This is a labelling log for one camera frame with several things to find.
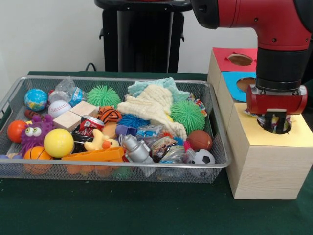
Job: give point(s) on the orange toy basketball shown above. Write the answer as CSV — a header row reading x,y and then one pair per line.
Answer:
x,y
38,153

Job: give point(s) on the green spiky rubber ball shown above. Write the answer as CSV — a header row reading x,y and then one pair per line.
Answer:
x,y
104,96
187,116

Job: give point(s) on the wooden box with three holes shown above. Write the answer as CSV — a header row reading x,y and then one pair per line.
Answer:
x,y
264,171

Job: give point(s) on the red orange ball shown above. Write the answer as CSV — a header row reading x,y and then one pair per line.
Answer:
x,y
15,131

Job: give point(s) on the purple furry monster toy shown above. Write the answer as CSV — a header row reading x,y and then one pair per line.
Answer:
x,y
35,133

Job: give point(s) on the light blue cloth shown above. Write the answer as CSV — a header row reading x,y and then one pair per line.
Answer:
x,y
166,83

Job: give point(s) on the dark green table cloth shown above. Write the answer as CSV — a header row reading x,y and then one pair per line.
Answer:
x,y
122,210

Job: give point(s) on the colourful knotted rag toy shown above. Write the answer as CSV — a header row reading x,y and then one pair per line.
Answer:
x,y
275,121

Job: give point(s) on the silver mesh bin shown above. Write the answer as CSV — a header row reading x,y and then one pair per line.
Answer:
x,y
122,169

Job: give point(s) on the black upright panel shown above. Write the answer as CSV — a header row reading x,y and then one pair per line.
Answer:
x,y
310,68

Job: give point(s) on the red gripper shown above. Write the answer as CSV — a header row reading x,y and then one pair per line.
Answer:
x,y
276,102

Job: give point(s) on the yellow smooth ball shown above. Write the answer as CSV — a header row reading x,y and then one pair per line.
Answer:
x,y
58,143

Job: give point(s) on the brown toy football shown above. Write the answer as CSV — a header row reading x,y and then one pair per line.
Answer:
x,y
200,140

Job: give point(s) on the black and white soccer ball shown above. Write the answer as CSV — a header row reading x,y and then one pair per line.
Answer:
x,y
203,157

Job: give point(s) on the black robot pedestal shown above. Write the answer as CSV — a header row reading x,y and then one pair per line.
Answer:
x,y
144,36

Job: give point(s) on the cream knitted cloth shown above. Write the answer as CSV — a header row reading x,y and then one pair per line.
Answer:
x,y
149,107

